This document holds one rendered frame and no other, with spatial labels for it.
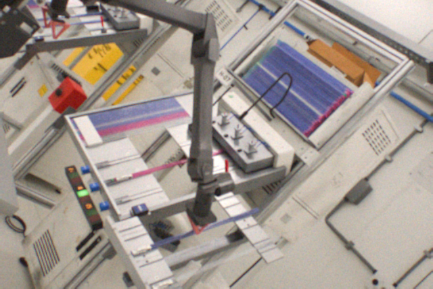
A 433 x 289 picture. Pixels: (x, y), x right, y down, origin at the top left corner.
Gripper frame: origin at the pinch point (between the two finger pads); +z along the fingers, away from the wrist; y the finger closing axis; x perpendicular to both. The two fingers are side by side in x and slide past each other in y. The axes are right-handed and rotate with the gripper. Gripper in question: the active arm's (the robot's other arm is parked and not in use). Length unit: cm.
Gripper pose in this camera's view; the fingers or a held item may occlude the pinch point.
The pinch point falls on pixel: (197, 230)
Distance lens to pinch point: 169.2
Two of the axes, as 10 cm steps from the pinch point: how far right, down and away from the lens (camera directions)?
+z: -1.7, 8.0, 5.7
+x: -8.4, 1.9, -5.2
